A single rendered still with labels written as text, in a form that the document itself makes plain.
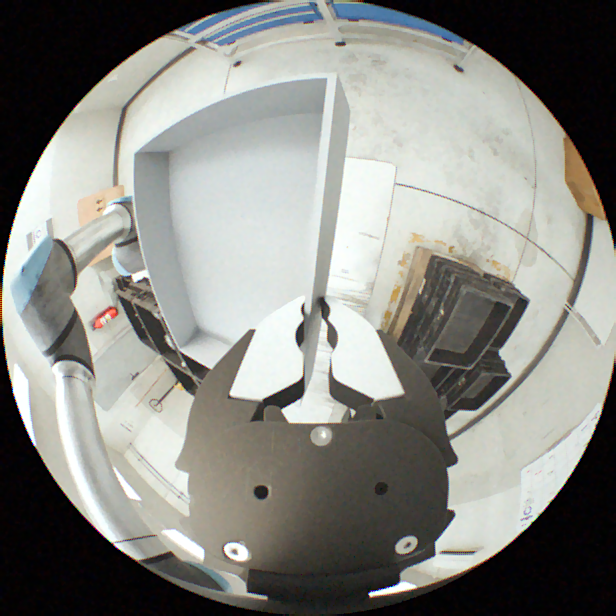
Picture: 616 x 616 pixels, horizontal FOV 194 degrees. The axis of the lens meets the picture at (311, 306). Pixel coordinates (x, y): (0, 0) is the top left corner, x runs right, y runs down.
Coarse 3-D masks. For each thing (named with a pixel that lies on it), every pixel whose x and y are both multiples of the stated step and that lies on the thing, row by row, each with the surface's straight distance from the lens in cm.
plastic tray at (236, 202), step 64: (192, 128) 19; (256, 128) 17; (320, 128) 15; (192, 192) 22; (256, 192) 16; (320, 192) 9; (192, 256) 23; (256, 256) 17; (320, 256) 10; (192, 320) 30; (256, 320) 21; (320, 320) 16
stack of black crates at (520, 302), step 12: (492, 276) 136; (504, 288) 117; (516, 288) 142; (516, 300) 145; (528, 300) 137; (516, 312) 143; (504, 324) 149; (516, 324) 141; (504, 336) 147; (492, 348) 142
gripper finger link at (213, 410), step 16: (240, 352) 8; (224, 368) 8; (208, 384) 8; (224, 384) 7; (208, 400) 7; (224, 400) 7; (240, 400) 7; (192, 416) 7; (208, 416) 7; (224, 416) 7; (240, 416) 7; (256, 416) 7; (192, 432) 7; (208, 432) 7; (192, 448) 7; (176, 464) 7
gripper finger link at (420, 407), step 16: (384, 336) 9; (400, 352) 9; (400, 368) 8; (416, 368) 8; (416, 384) 8; (384, 400) 7; (400, 400) 7; (416, 400) 7; (432, 400) 8; (384, 416) 7; (400, 416) 7; (416, 416) 7; (432, 416) 7; (432, 432) 7; (448, 448) 7; (448, 464) 7
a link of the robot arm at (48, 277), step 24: (120, 216) 62; (48, 240) 38; (72, 240) 45; (96, 240) 50; (120, 240) 65; (24, 264) 35; (48, 264) 36; (72, 264) 40; (24, 288) 35; (48, 288) 35; (72, 288) 41; (24, 312) 37; (48, 312) 35; (72, 312) 38; (48, 336) 37
